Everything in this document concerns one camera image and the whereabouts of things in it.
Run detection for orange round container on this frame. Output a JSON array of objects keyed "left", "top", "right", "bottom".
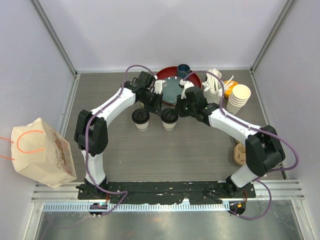
[{"left": 223, "top": 80, "right": 238, "bottom": 98}]

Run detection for white paper cup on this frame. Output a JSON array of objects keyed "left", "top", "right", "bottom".
[
  {"left": 135, "top": 121, "right": 149, "bottom": 132},
  {"left": 162, "top": 121, "right": 176, "bottom": 131}
]

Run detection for stack of white paper cups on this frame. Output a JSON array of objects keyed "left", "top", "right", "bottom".
[{"left": 226, "top": 84, "right": 251, "bottom": 115}]

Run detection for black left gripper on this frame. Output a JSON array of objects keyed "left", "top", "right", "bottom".
[{"left": 139, "top": 91, "right": 164, "bottom": 117}]

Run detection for blue ceramic plate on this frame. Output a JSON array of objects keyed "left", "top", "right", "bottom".
[{"left": 162, "top": 76, "right": 183, "bottom": 105}]

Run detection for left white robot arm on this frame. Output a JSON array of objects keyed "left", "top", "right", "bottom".
[{"left": 74, "top": 71, "right": 167, "bottom": 200}]

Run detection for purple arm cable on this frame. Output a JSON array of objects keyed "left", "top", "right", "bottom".
[
  {"left": 179, "top": 71, "right": 300, "bottom": 220},
  {"left": 84, "top": 64, "right": 157, "bottom": 217}
]

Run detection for dark blue ceramic mug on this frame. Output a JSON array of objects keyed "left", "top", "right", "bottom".
[{"left": 176, "top": 64, "right": 191, "bottom": 79}]

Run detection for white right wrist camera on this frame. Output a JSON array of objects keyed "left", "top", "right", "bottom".
[{"left": 179, "top": 79, "right": 195, "bottom": 99}]

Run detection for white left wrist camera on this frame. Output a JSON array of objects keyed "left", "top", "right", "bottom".
[{"left": 153, "top": 80, "right": 166, "bottom": 95}]

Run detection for small paper cup with stirrers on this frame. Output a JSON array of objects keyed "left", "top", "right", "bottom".
[{"left": 206, "top": 68, "right": 222, "bottom": 82}]

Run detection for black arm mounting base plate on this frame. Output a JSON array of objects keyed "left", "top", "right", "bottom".
[{"left": 76, "top": 181, "right": 256, "bottom": 205}]

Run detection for cardboard cup carrier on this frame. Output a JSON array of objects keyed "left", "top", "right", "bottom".
[{"left": 233, "top": 140, "right": 246, "bottom": 166}]

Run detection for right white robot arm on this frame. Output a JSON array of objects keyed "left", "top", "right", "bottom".
[{"left": 174, "top": 86, "right": 286, "bottom": 198}]

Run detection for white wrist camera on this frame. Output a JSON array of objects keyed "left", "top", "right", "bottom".
[
  {"left": 153, "top": 80, "right": 166, "bottom": 95},
  {"left": 179, "top": 79, "right": 195, "bottom": 99}
]

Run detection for brown paper takeout bag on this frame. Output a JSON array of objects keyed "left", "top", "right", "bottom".
[{"left": 11, "top": 118, "right": 77, "bottom": 188}]

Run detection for white stirrer holder cup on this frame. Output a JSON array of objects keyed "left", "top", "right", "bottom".
[{"left": 203, "top": 79, "right": 222, "bottom": 105}]

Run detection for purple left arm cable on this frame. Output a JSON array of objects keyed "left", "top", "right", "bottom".
[{"left": 84, "top": 64, "right": 157, "bottom": 217}]

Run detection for red lacquer round tray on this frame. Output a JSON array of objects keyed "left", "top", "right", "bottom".
[{"left": 154, "top": 65, "right": 202, "bottom": 106}]

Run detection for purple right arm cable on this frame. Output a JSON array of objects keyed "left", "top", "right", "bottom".
[{"left": 179, "top": 71, "right": 300, "bottom": 220}]

